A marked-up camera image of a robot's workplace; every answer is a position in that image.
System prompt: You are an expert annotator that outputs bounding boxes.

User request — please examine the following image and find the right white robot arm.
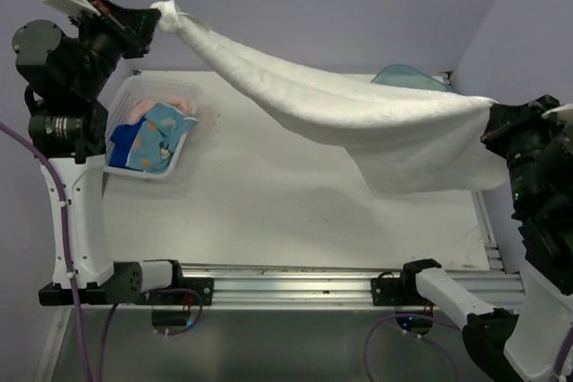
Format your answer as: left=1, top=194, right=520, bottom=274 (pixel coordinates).
left=398, top=95, right=572, bottom=381

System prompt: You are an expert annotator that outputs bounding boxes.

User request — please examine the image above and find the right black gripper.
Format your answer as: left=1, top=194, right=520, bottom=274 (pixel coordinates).
left=479, top=90, right=573, bottom=210

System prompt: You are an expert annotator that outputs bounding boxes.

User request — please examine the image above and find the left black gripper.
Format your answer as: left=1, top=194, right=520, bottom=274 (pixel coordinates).
left=66, top=0, right=159, bottom=98

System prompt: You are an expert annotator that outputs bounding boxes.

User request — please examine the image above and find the dark blue cloth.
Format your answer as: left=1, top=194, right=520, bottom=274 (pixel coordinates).
left=109, top=118, right=145, bottom=168

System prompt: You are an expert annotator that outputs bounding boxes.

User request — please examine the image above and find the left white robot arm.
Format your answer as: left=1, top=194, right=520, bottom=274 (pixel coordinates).
left=12, top=0, right=186, bottom=306

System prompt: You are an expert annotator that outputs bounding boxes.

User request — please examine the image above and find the pink cloth in basket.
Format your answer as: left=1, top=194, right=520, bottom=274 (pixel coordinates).
left=128, top=96, right=196, bottom=126

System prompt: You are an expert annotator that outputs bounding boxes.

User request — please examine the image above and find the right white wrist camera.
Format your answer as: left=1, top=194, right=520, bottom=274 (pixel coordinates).
left=542, top=104, right=573, bottom=124

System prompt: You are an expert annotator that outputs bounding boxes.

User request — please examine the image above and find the aluminium mounting rail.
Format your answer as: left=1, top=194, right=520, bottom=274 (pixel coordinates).
left=183, top=265, right=525, bottom=310

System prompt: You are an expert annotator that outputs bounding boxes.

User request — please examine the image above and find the light blue patterned cloth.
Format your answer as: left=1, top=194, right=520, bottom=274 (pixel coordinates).
left=126, top=103, right=198, bottom=174

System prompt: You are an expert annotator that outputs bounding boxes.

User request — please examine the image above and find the white towel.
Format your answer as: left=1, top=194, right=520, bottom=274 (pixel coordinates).
left=155, top=1, right=509, bottom=195

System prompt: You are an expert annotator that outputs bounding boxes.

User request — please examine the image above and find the teal transparent plastic bin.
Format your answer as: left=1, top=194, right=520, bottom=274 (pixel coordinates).
left=371, top=64, right=458, bottom=94

